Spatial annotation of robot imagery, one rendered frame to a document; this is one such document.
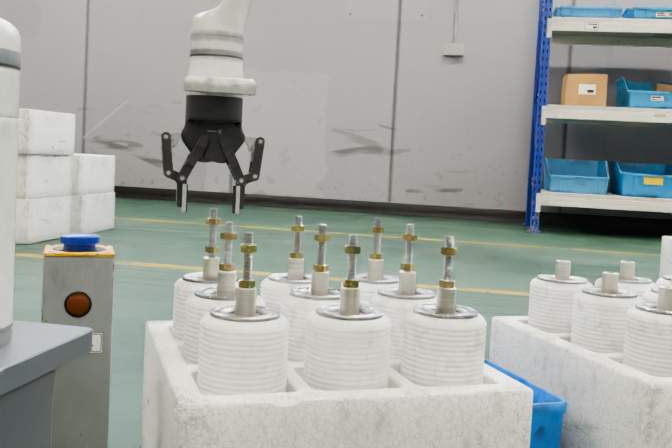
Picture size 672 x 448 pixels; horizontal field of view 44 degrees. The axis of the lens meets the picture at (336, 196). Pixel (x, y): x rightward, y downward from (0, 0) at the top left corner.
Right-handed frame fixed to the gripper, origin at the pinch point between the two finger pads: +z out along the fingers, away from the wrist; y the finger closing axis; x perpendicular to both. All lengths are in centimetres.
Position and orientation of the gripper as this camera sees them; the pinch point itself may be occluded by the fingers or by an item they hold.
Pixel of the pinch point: (210, 203)
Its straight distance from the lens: 111.8
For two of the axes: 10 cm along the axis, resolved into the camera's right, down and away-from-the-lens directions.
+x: 2.5, 0.6, -9.7
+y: -9.7, -0.4, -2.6
